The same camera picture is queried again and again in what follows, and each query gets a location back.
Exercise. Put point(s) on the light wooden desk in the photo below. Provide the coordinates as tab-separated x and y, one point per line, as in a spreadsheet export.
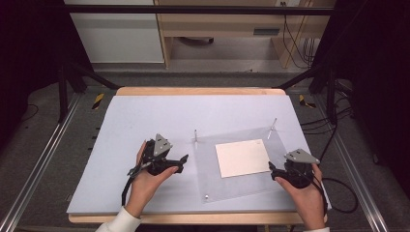
225	24

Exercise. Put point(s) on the black horizontal frame bar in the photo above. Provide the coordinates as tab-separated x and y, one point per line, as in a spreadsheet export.
193	9

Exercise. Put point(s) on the black curtain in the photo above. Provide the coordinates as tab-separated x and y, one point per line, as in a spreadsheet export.
29	48
377	64

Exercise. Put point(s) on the clear acrylic photo frame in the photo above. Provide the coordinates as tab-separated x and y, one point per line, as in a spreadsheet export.
209	180

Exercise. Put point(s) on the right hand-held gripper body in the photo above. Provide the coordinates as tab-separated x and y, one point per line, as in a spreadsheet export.
298	170

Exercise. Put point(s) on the aluminium floor rail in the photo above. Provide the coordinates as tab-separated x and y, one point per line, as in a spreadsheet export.
354	177
42	161

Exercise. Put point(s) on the person's left hand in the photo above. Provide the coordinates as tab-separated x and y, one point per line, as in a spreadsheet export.
143	188

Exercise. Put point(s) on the white-backed picture card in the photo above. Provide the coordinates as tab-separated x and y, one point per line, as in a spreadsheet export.
241	158

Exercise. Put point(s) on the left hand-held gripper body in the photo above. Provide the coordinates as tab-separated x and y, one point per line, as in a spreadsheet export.
159	146

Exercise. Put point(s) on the pale table mat board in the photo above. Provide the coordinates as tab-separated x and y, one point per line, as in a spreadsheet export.
145	116

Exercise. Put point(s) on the person's right hand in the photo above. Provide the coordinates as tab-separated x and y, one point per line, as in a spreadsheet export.
309	203

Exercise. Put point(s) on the black metal stand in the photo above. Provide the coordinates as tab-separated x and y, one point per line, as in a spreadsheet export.
331	96
63	96

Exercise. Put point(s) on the white cabinet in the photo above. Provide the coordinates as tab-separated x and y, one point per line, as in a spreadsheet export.
119	38

